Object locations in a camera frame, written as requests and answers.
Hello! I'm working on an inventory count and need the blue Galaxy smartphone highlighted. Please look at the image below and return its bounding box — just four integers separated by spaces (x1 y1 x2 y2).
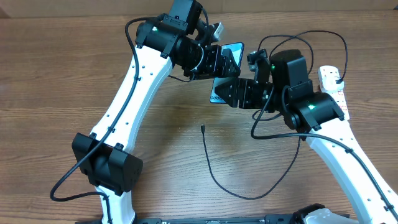
210 42 244 104

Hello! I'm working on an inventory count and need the black charger cable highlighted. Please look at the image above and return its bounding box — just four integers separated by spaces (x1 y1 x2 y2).
200 30 349 200

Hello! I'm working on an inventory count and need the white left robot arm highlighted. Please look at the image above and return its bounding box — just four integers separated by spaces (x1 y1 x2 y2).
72 1 244 223

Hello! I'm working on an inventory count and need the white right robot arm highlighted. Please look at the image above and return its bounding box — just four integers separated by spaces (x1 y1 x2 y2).
213 49 397 223

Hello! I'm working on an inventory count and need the white charger plug adapter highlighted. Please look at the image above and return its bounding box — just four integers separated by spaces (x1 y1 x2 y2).
320 76 345 93

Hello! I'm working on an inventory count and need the white power strip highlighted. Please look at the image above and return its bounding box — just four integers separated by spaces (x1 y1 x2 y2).
317 64 351 121

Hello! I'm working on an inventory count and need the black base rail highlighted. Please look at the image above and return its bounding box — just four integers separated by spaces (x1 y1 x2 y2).
74 203 352 224

